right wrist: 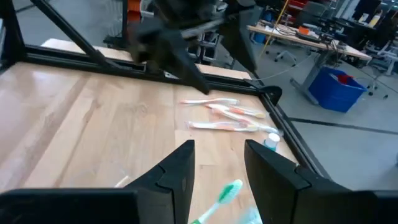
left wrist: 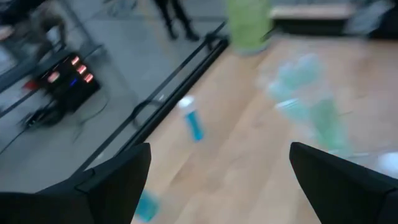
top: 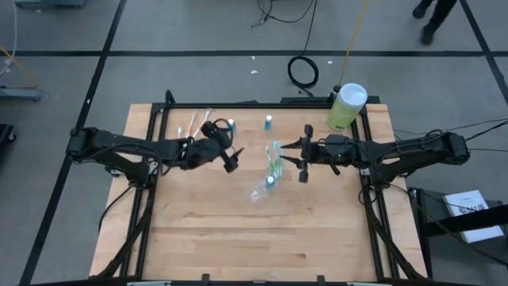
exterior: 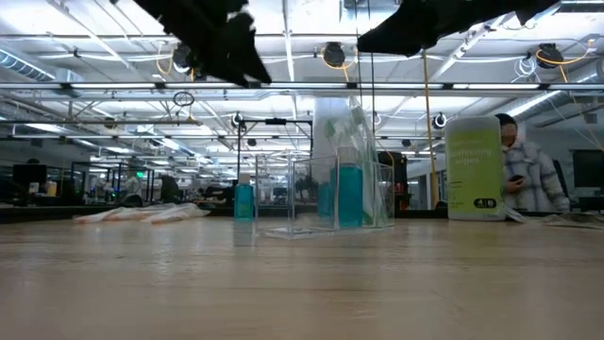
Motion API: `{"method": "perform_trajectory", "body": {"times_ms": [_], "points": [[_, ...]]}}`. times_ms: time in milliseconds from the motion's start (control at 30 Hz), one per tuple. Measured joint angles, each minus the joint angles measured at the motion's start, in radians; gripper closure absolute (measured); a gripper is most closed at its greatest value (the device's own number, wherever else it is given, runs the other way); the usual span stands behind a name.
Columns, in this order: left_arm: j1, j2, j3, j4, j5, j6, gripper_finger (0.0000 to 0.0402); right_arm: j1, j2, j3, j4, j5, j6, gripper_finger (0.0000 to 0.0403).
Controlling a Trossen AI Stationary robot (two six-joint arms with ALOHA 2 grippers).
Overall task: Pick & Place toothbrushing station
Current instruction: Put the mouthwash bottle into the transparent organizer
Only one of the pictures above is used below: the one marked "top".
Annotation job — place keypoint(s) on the person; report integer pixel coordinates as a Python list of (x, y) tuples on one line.
[(438, 14)]

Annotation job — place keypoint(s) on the white plastic strip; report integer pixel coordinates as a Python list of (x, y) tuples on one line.
[(367, 284), (148, 283)]

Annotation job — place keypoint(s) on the clear plastic bag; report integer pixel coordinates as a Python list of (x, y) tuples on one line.
[(256, 194)]

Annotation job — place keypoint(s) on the green disinfecting wipes canister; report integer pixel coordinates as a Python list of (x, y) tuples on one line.
[(345, 109)]

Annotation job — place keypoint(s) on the black flat box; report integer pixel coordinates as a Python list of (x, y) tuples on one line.
[(305, 100)]

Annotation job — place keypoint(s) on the teal bottle with white cap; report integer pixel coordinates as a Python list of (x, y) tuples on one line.
[(268, 124), (233, 126), (270, 180)]

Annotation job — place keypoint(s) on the white printed box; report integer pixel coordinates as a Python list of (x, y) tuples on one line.
[(462, 198)]

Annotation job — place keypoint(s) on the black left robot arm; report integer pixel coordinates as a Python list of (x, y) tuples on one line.
[(119, 141)]

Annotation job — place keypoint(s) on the black metal stand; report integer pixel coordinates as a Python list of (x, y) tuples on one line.
[(456, 224)]

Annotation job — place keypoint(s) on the green and white toothbrush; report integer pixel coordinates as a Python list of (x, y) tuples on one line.
[(280, 157), (274, 159), (277, 161), (268, 155)]

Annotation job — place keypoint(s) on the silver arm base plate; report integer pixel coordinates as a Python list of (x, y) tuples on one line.
[(112, 172)]

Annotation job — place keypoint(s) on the black aluminium table frame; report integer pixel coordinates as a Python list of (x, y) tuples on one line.
[(258, 105)]

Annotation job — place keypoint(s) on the black chair base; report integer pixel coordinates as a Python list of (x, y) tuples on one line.
[(5, 137)]

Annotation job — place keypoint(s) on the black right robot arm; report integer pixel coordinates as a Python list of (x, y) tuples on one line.
[(416, 149)]

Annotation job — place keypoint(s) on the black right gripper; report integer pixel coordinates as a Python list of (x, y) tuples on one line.
[(321, 151)]

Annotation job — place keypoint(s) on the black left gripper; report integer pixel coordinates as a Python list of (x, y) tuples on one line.
[(210, 149)]

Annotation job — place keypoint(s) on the grey metal base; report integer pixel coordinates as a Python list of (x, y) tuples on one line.
[(49, 3), (20, 94)]

